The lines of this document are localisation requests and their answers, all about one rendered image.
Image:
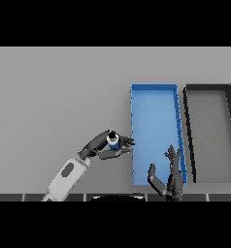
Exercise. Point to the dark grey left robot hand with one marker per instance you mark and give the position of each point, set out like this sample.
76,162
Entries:
96,144

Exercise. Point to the dark grey bin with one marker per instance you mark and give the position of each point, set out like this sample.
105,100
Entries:
213,135

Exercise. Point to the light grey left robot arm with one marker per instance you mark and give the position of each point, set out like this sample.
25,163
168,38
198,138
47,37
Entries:
64,180

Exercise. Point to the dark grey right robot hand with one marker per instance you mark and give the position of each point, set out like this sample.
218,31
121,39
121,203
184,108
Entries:
173,180

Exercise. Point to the blue bin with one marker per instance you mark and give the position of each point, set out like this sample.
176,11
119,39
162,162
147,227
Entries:
156,129

